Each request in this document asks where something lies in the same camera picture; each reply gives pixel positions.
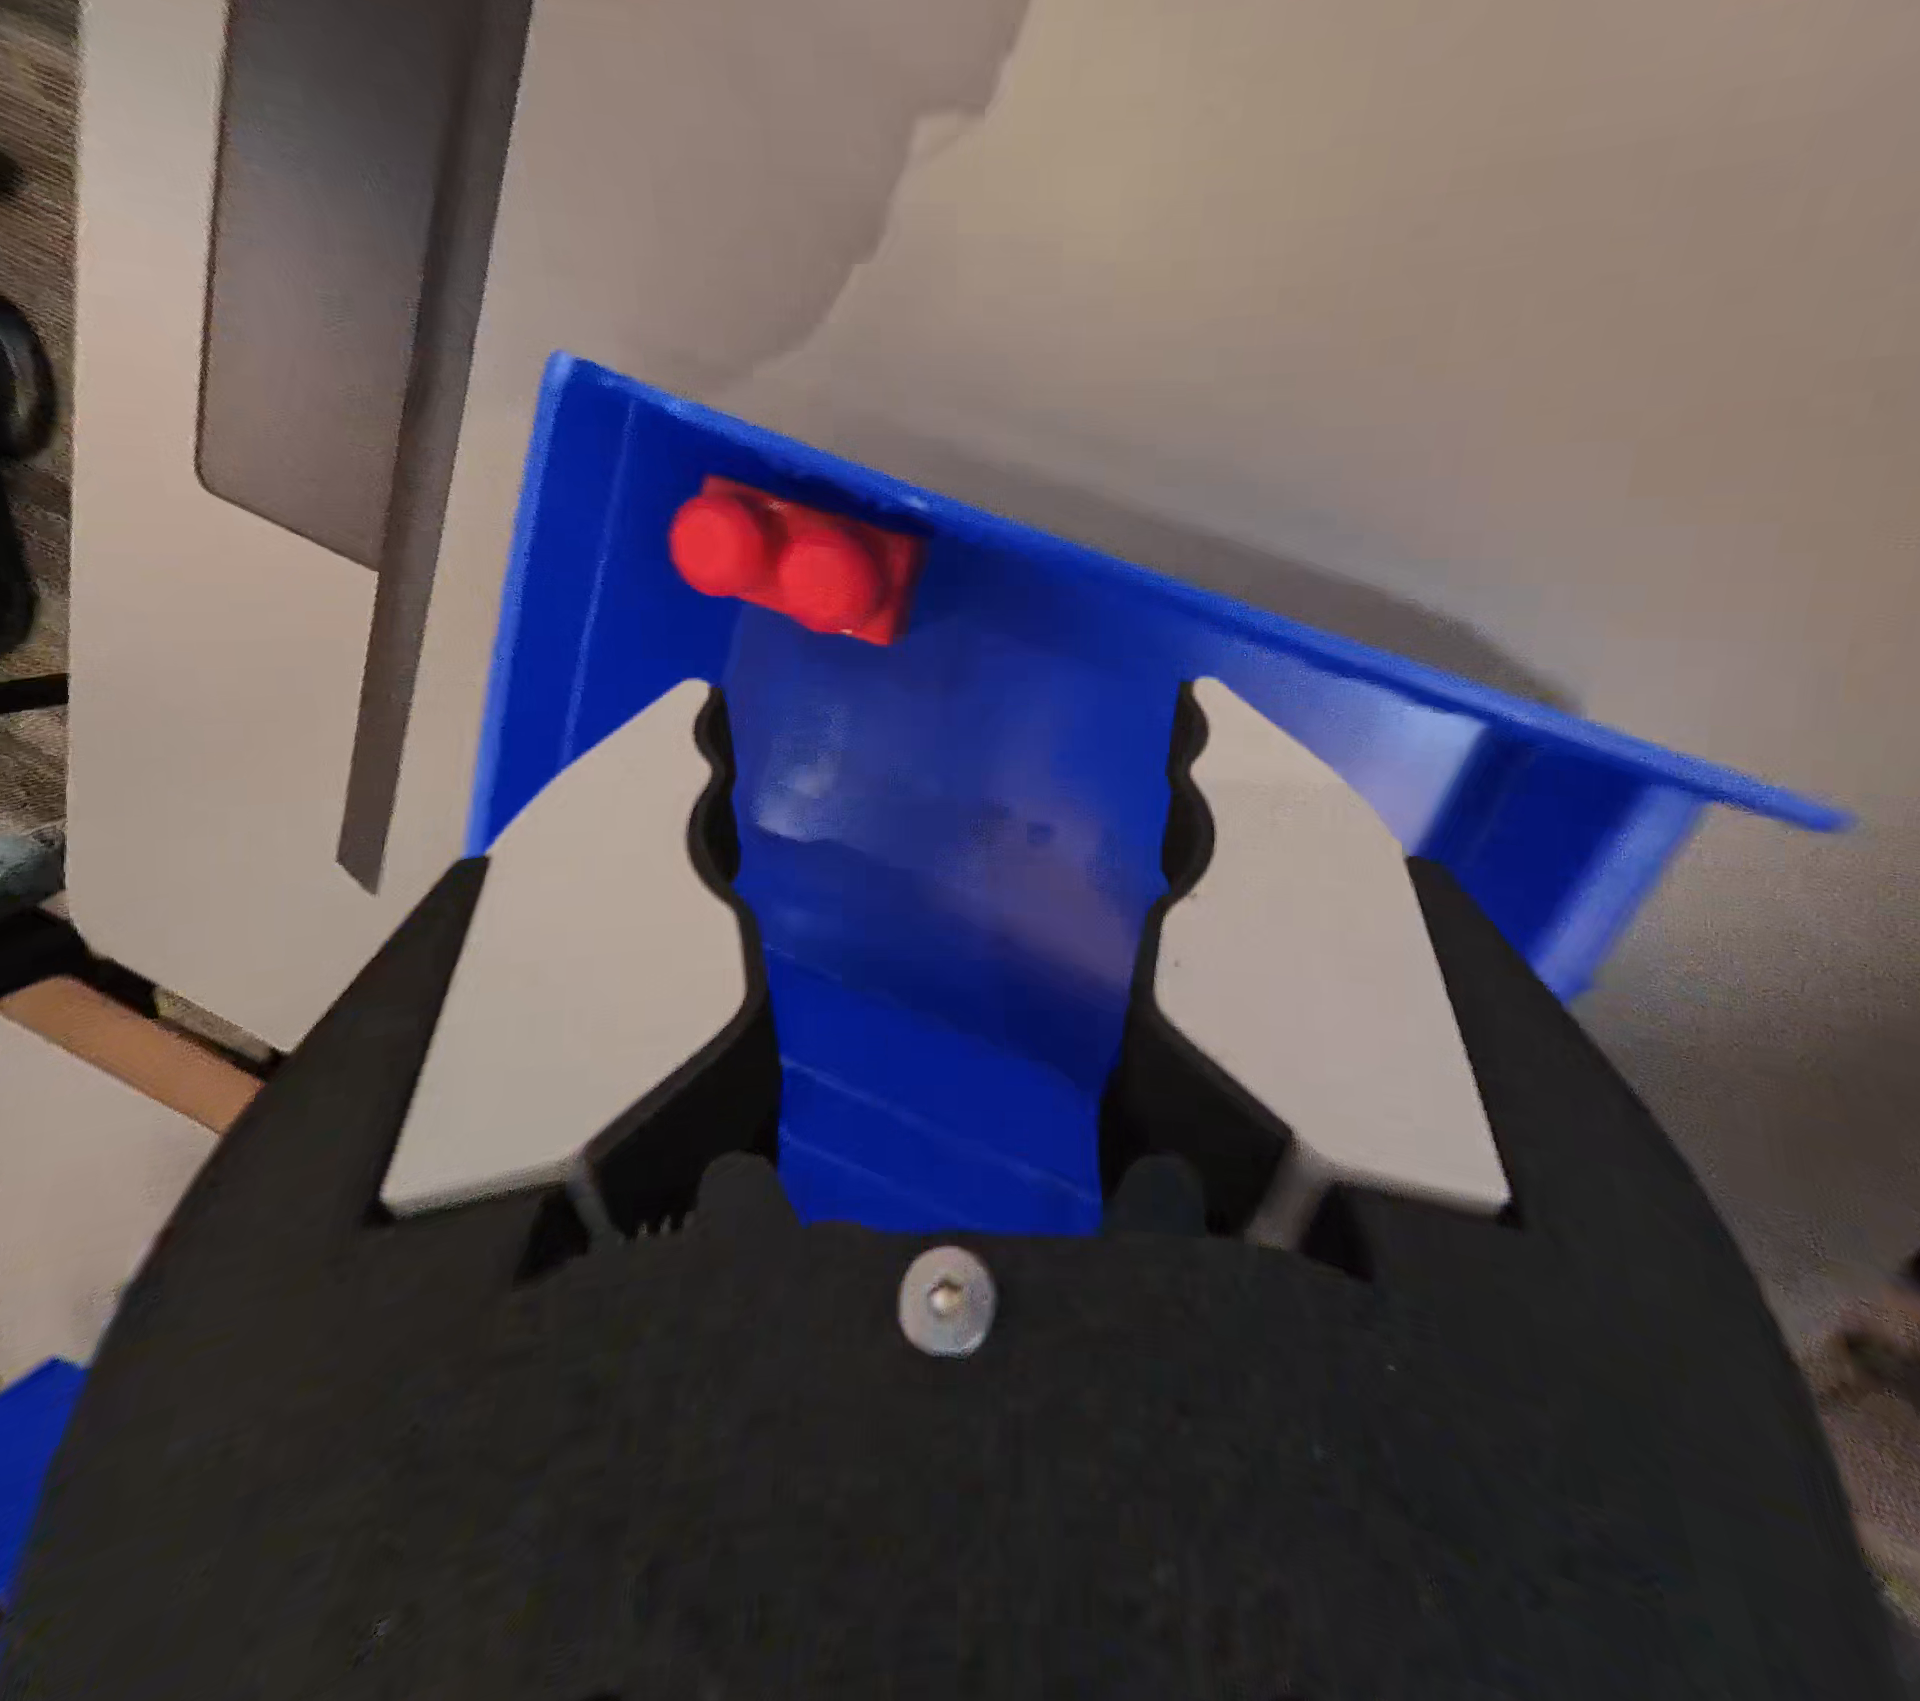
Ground dark grey desk cable cover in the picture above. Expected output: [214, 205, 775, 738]
[195, 0, 561, 896]

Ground red two-stud building block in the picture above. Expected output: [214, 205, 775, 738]
[666, 475, 924, 648]

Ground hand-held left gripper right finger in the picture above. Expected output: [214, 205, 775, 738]
[1102, 675, 1511, 1250]

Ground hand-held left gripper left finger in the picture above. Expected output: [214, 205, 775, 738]
[378, 677, 782, 1239]

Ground blue plastic bin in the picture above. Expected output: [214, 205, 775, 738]
[0, 1354, 93, 1604]
[468, 349, 1855, 1238]

